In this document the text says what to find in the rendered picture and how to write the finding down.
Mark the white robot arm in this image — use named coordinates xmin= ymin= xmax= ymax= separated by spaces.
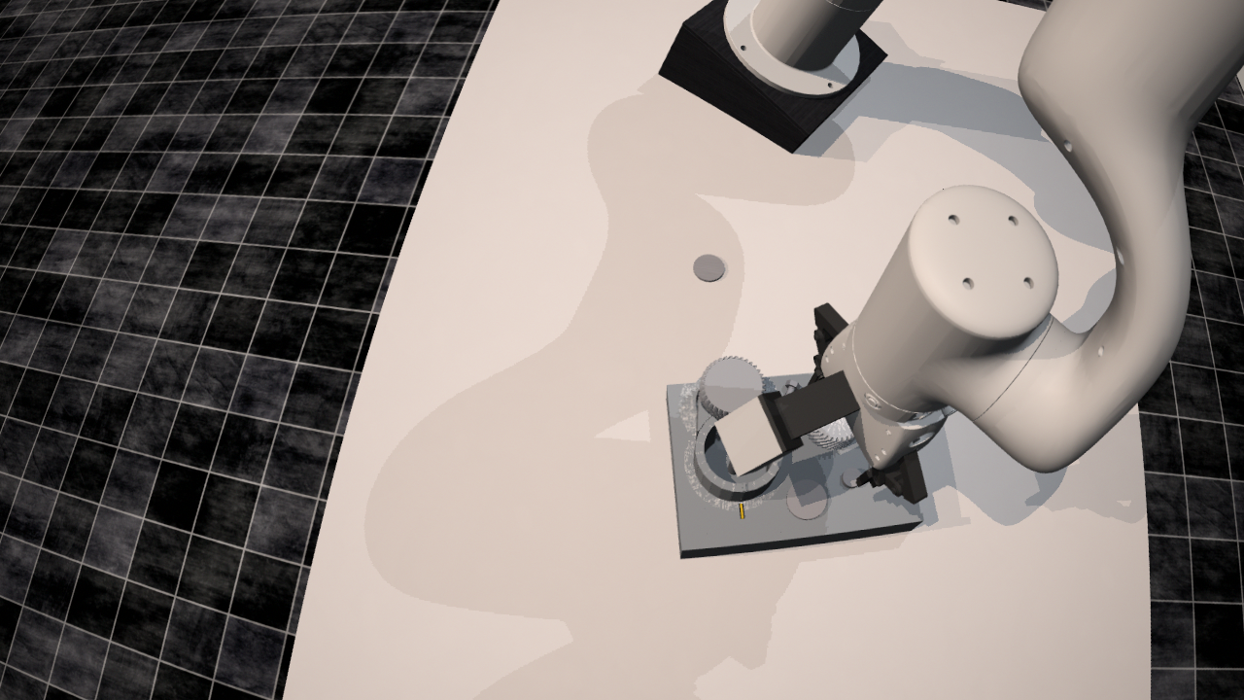
xmin=714 ymin=0 xmax=1244 ymax=477

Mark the grey toothed gear with yellow arrow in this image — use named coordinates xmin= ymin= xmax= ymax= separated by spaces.
xmin=807 ymin=417 xmax=855 ymax=450

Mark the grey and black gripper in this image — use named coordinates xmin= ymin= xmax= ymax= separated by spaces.
xmin=809 ymin=302 xmax=948 ymax=505

